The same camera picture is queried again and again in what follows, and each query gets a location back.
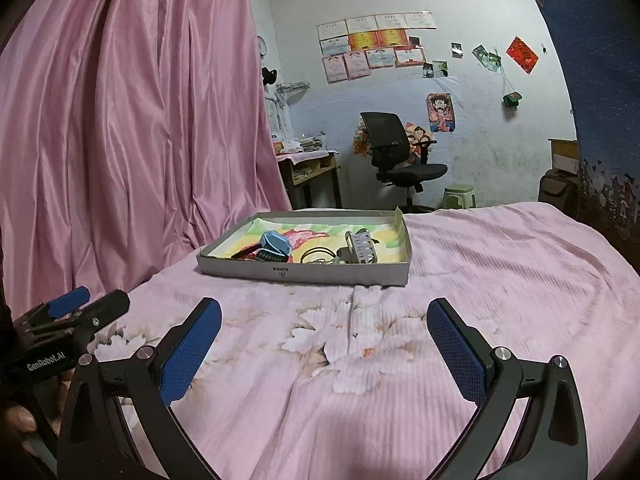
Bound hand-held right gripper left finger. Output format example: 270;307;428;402
56;297;223;480

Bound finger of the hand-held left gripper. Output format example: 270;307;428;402
47;289;132;346
20;286;92;333

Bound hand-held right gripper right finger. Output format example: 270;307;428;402
426;297;590;480

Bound white cardboard box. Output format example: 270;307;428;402
196;207;413;287

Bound black hair tie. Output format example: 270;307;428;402
300;246;335;265

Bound person's left hand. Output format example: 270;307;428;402
0;367;77;436

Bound pink bed sheet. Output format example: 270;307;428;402
0;201;640;480

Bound blue wrist watch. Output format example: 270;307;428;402
245;230;293;263

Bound green plastic stool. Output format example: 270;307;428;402
442;185;477;210

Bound colourful paper lining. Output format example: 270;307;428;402
207;209;407;264

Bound black office chair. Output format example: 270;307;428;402
359;111;449;213

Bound pink curtain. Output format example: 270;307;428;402
0;0;293;306

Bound brown cardboard boxes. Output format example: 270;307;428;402
537;139;581;211

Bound wooden desk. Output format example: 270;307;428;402
276;149;345;211

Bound pile of books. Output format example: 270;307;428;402
272;132;331;156

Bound blue printed curtain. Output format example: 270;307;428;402
530;0;640;256

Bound cartoon faces wall poster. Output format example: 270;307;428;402
405;122;435;161

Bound anime wall poster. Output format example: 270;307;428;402
426;92;458;133

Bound wire wall rack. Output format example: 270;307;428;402
275;81;311;106

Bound green wall photos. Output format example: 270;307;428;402
472;44;502;71

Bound red paper wall decoration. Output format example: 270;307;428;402
506;36;540;75

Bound group of wall certificates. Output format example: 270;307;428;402
316;11;437;84

